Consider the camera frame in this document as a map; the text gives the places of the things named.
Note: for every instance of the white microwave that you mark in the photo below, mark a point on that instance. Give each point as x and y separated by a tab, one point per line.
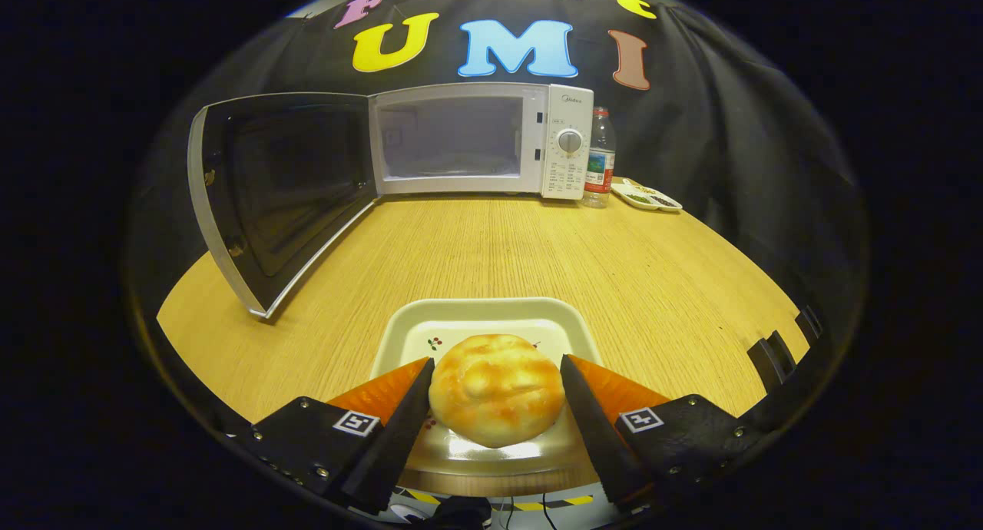
292	184

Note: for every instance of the black backdrop cloth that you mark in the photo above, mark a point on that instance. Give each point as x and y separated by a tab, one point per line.
729	130

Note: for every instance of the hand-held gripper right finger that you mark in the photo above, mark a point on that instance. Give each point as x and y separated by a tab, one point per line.
595	438

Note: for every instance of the clear water bottle red label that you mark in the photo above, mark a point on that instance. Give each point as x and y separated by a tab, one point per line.
599	161

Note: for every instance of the golden bread bun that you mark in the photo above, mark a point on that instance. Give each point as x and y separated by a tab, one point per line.
495	392

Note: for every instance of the black table clamp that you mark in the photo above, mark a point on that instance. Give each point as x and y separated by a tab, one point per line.
770	359
809	325

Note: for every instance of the white divided dish of beans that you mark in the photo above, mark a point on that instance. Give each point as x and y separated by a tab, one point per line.
645	198

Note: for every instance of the cream square plate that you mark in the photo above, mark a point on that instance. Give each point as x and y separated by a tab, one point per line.
476	315

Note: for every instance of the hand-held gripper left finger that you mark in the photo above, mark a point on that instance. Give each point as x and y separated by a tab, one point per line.
395	445

